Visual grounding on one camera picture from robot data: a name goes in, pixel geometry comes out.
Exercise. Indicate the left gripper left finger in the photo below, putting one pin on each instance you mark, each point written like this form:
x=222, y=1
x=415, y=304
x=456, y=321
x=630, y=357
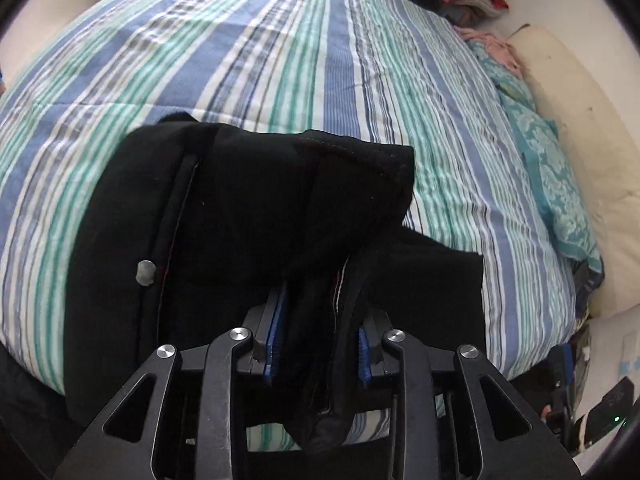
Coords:
x=177, y=416

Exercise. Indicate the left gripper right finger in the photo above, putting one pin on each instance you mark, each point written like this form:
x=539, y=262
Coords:
x=452, y=414

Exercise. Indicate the black pants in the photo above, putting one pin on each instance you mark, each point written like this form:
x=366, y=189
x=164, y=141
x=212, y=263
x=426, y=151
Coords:
x=192, y=224

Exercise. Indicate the teal floral pillow near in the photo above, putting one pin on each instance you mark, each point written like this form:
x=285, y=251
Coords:
x=554, y=185

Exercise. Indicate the teal floral pillow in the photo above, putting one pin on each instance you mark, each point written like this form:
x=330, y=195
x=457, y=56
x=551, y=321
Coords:
x=554, y=185
x=506, y=82

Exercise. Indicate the cream padded headboard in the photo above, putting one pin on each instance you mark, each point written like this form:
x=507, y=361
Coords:
x=602, y=153

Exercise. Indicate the teal floral pillow far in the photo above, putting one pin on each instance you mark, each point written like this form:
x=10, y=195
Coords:
x=506, y=82

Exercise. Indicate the striped bed with sheet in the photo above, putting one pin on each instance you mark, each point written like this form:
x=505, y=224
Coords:
x=376, y=70

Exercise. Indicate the pile of colourful clothes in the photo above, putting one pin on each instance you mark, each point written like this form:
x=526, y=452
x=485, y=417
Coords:
x=467, y=13

